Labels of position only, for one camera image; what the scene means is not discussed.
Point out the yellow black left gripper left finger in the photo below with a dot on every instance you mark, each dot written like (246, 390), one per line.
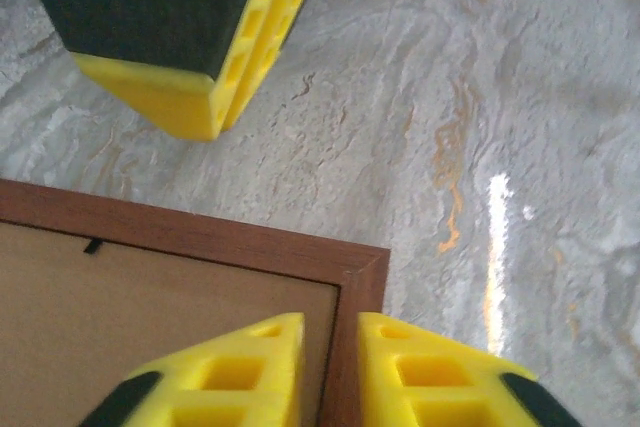
(225, 387)

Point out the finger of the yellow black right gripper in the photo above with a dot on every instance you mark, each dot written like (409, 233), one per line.
(280, 22)
(150, 12)

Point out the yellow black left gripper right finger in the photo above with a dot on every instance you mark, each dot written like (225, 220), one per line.
(440, 392)

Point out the brown wooden picture frame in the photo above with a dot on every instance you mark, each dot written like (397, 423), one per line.
(200, 232)

